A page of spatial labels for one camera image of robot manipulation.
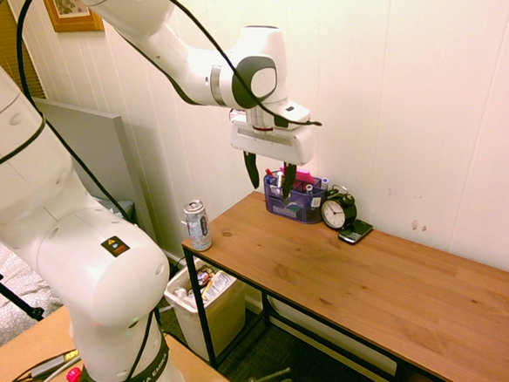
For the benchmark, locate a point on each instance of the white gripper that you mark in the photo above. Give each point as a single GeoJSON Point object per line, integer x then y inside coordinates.
{"type": "Point", "coordinates": [277, 145]}

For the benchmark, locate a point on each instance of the silver drink can blue print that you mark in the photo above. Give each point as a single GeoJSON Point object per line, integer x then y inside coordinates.
{"type": "Point", "coordinates": [198, 230]}

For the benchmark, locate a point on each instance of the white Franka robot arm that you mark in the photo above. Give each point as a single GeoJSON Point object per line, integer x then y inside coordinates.
{"type": "Point", "coordinates": [90, 277]}

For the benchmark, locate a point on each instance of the cream plastic trash bin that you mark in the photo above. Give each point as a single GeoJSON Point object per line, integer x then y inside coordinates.
{"type": "Point", "coordinates": [224, 315]}

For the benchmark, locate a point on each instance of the pink sticky note pad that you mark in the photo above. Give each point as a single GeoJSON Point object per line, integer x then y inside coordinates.
{"type": "Point", "coordinates": [302, 178]}

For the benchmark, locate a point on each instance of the purple mesh desk organizer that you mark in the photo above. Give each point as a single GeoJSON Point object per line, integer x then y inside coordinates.
{"type": "Point", "coordinates": [301, 209]}

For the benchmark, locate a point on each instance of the black twin-bell alarm clock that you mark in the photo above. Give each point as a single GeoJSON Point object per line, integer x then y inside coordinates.
{"type": "Point", "coordinates": [335, 213]}

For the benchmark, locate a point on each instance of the black keypad phone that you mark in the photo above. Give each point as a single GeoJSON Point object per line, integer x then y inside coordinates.
{"type": "Point", "coordinates": [355, 232]}

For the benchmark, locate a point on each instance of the white yellow snack bag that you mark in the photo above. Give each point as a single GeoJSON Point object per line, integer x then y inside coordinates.
{"type": "Point", "coordinates": [219, 283]}

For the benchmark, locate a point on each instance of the brown Hello Panda snack bag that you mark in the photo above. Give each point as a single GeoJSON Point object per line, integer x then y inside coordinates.
{"type": "Point", "coordinates": [204, 275]}

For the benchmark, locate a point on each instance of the grey flat board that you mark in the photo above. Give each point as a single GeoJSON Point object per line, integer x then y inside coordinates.
{"type": "Point", "coordinates": [98, 140]}

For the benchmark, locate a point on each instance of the wooden framed picture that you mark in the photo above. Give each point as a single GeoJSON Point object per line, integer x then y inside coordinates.
{"type": "Point", "coordinates": [71, 11]}

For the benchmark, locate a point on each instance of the red knob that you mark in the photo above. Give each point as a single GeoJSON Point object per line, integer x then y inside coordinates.
{"type": "Point", "coordinates": [74, 376]}

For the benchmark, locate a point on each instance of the white quilted bedding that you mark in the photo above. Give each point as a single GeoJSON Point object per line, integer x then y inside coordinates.
{"type": "Point", "coordinates": [7, 282]}

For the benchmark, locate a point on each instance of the black tripod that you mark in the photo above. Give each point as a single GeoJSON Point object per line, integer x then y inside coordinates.
{"type": "Point", "coordinates": [9, 296]}

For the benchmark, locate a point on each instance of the brown window blind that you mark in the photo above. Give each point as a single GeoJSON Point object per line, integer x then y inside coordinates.
{"type": "Point", "coordinates": [4, 42]}

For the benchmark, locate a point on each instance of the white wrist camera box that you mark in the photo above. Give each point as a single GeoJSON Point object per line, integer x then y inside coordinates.
{"type": "Point", "coordinates": [292, 112]}

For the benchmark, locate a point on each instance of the wooden table black metal frame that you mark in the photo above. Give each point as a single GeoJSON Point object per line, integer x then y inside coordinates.
{"type": "Point", "coordinates": [353, 289]}

